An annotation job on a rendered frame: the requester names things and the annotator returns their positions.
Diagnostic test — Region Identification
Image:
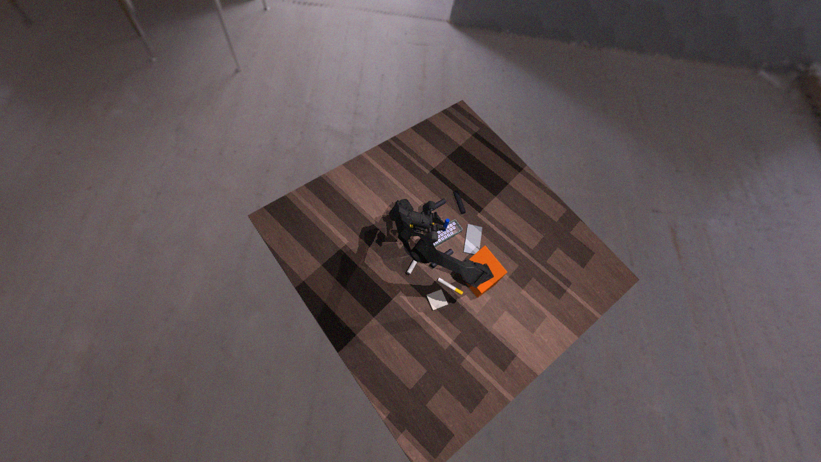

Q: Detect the black cylinder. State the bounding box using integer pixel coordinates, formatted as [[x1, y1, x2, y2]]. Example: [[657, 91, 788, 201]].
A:
[[430, 249, 453, 268], [431, 199, 446, 212], [453, 190, 466, 214]]

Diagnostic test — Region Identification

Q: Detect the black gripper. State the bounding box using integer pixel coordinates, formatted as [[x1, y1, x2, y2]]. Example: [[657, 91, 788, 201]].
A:
[[415, 201, 446, 243]]

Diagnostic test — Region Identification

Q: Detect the small grey keyboard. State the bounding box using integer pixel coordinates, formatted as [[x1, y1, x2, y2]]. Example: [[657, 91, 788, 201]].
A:
[[433, 219, 463, 247]]

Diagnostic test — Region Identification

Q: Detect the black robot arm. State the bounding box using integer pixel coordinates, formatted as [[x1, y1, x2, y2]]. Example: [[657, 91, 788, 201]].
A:
[[389, 199, 494, 288]]

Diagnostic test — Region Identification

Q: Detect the white and yellow marker pen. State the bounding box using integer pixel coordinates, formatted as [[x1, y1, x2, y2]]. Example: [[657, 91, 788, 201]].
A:
[[438, 278, 463, 295]]

